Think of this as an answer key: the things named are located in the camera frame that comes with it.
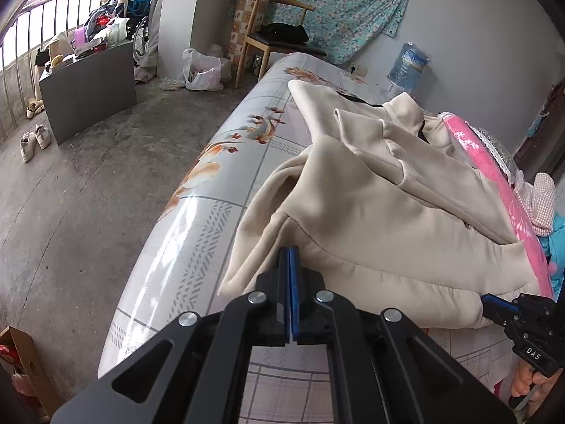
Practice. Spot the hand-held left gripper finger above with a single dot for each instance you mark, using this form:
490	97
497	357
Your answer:
288	300
295	300

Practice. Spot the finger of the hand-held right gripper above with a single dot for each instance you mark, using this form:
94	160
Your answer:
501	316
496	300

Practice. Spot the cream zip jacket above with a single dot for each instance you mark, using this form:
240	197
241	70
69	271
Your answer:
375	229

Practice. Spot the person's right hand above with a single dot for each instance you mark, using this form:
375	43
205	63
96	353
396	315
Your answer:
523	382

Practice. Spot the blue cartoon blanket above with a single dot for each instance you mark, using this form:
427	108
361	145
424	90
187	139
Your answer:
557	247

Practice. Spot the pink floral blanket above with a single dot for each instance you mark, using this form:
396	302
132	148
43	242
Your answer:
521	212

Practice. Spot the pink checked cloth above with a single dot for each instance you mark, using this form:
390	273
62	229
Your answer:
540	203

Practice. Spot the bed with floral sheet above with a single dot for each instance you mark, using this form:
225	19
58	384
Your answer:
212	212

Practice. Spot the lace-edged pillow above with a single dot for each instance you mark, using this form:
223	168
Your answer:
499	150

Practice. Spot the brown wooden door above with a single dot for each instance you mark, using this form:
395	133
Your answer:
543	141

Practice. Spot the white water dispenser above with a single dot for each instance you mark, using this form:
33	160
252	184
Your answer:
395	89

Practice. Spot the small floor rag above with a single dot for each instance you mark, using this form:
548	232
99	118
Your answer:
172	84

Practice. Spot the blue water bottle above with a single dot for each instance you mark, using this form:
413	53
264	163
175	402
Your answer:
408	68

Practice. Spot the wooden chair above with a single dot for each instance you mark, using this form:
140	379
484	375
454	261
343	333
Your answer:
260	48

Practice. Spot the open cardboard box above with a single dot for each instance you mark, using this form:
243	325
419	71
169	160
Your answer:
33	362

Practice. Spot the patterned cardboard box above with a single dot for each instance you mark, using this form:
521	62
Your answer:
240	17

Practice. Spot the grey cabinet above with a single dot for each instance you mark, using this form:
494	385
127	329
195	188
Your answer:
92	88

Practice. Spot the white sneaker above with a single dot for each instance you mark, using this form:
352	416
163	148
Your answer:
43	134
26	145

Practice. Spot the wheelchair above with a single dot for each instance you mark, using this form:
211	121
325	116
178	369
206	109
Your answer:
143	31

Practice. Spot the beige slippers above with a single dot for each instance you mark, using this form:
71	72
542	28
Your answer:
34	108

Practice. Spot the pile of clutter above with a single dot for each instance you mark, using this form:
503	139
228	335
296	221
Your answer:
106	22

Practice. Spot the metal railing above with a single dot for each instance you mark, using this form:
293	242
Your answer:
17	53

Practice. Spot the wall socket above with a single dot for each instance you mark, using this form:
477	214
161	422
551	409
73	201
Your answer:
358	69

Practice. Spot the teal floral wall cloth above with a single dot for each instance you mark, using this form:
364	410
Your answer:
344	9

